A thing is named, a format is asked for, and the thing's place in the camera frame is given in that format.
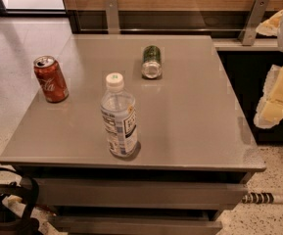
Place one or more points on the left metal wall bracket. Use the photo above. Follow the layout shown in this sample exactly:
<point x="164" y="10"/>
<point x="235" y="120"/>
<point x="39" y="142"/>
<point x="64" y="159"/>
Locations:
<point x="111" y="9"/>

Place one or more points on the green soda can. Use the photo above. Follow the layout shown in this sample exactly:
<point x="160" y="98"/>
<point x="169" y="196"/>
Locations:
<point x="152" y="62"/>

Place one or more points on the red cola can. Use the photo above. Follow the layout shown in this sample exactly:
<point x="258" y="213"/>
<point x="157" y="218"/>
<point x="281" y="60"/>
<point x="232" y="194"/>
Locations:
<point x="51" y="79"/>

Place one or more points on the right metal wall bracket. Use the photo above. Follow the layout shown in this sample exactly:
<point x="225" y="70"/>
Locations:
<point x="248" y="34"/>

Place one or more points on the metal wall bracket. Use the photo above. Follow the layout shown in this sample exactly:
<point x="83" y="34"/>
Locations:
<point x="111" y="9"/>
<point x="248" y="34"/>

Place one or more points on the clear plastic water bottle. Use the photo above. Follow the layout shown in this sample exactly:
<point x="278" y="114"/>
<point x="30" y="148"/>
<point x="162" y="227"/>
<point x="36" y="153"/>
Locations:
<point x="119" y="117"/>

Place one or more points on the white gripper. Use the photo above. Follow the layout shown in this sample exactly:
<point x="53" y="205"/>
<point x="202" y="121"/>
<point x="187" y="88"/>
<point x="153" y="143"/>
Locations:
<point x="270" y="109"/>

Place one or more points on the grey table with drawers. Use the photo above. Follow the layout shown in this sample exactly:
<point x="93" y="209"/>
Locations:
<point x="151" y="140"/>

